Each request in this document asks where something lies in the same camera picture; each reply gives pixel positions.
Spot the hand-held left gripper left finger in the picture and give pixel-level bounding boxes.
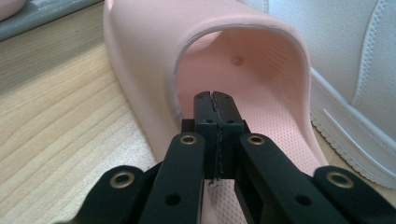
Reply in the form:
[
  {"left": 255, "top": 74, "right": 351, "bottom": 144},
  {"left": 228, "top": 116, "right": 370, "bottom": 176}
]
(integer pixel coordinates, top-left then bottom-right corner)
[{"left": 181, "top": 91, "right": 219, "bottom": 180}]

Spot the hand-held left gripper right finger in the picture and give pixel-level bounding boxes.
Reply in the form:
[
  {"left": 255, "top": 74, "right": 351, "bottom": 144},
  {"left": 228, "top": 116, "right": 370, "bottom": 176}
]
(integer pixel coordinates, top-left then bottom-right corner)
[{"left": 212, "top": 91, "right": 250, "bottom": 180}]

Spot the white sneaker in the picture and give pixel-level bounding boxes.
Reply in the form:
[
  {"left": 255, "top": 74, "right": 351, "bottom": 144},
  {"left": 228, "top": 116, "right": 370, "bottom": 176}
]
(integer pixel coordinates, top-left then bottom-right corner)
[{"left": 235, "top": 0, "right": 396, "bottom": 190}]

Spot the grey metal shoe rack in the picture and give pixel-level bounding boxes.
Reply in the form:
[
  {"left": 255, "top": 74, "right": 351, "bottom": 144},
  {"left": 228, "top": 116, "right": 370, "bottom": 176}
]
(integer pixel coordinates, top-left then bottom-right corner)
[{"left": 0, "top": 0, "right": 105, "bottom": 43}]

